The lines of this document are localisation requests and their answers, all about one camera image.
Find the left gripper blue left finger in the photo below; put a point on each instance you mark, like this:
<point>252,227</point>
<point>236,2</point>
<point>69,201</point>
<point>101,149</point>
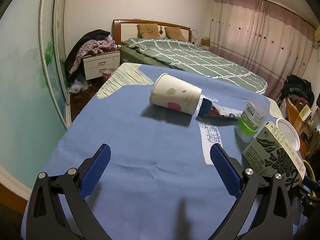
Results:
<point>46,218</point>

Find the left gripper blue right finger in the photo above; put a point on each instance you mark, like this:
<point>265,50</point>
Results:
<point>262,209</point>

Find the green white tea box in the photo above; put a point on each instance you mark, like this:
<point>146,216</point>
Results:
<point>270,152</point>

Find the white plastic bowl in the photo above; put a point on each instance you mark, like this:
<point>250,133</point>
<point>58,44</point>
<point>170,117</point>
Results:
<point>290,133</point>

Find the clear bottle green label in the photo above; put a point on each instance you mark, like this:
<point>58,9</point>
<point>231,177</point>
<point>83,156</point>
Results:
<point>251,119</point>

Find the white floral paper cup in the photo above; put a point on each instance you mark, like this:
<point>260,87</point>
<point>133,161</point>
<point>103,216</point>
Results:
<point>176,94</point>

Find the yellow rimmed trash bin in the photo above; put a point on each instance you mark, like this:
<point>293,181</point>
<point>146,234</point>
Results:
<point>309,180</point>

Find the wooden desk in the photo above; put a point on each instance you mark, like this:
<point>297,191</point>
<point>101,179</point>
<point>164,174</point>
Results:
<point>301,128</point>

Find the sliding wardrobe door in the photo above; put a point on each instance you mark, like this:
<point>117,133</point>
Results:
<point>32,101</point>

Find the blue tablecloth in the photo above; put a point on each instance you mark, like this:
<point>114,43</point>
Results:
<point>157,184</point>

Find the blue snack wrapper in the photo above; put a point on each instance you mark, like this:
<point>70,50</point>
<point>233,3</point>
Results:
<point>211,109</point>

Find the dark clothes pile by curtain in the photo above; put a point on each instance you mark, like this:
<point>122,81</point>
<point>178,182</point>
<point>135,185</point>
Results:
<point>294,85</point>

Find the red small bin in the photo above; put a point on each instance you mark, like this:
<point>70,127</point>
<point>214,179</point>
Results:
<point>106,74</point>

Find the white nightstand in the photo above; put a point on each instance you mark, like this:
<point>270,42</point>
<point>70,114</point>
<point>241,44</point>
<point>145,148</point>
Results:
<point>95,65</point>

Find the pink striped curtain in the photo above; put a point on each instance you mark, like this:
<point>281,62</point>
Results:
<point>263,37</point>

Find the pile of clothes on nightstand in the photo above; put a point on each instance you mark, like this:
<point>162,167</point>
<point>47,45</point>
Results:
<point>98,39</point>

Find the bed with green plaid duvet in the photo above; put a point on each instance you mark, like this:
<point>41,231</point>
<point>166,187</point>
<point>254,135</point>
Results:
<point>185,56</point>

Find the air conditioner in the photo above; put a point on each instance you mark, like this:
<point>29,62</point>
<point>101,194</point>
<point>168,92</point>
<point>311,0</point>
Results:
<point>316,42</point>

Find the woven basket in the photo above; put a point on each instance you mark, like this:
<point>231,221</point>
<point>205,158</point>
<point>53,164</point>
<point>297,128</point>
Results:
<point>205,41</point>

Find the wooden headboard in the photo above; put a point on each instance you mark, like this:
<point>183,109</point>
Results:
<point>127,28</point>

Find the right brown pillow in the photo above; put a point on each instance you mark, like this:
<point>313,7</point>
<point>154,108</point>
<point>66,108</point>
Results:
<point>174,33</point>

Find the brown pillow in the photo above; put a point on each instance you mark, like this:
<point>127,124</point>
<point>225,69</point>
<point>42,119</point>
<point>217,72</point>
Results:
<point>148,31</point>
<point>174,33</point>

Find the left brown pillow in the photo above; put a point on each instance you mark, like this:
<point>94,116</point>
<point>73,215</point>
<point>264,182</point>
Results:
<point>148,31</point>

